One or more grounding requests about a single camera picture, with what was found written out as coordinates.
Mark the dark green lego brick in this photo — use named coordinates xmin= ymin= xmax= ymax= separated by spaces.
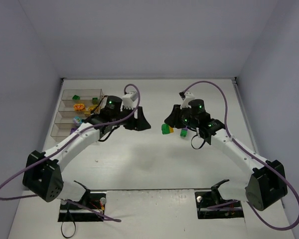
xmin=92 ymin=97 xmax=99 ymax=105

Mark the teal oval lego piece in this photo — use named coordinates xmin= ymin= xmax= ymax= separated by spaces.
xmin=73 ymin=116 xmax=82 ymax=125

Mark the orange flower lego piece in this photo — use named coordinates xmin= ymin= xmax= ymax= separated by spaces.
xmin=73 ymin=103 xmax=85 ymax=112

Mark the purple lego brick front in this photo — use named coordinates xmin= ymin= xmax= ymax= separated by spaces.
xmin=70 ymin=127 xmax=78 ymax=134

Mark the yellow curved lego brick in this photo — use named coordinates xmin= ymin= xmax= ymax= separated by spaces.
xmin=88 ymin=105 xmax=99 ymax=111

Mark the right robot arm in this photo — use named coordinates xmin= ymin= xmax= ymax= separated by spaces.
xmin=164 ymin=99 xmax=288 ymax=211

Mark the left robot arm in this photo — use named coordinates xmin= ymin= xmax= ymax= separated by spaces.
xmin=22 ymin=91 xmax=151 ymax=202

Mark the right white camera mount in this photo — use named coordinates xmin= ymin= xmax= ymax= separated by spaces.
xmin=179 ymin=91 xmax=195 ymax=110

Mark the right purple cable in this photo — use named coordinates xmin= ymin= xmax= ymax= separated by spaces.
xmin=179 ymin=81 xmax=299 ymax=230

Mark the purple cable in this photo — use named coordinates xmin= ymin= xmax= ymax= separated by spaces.
xmin=0 ymin=84 xmax=140 ymax=222
xmin=179 ymin=81 xmax=299 ymax=230

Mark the right base mount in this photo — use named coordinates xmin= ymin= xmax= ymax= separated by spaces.
xmin=194 ymin=180 xmax=244 ymax=220

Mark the base mount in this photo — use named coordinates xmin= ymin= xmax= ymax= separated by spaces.
xmin=58 ymin=181 xmax=107 ymax=222
xmin=194 ymin=180 xmax=244 ymax=220

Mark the left base mount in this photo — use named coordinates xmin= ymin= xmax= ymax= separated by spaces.
xmin=58 ymin=181 xmax=107 ymax=222

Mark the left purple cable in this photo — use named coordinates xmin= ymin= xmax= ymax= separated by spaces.
xmin=0 ymin=84 xmax=140 ymax=222

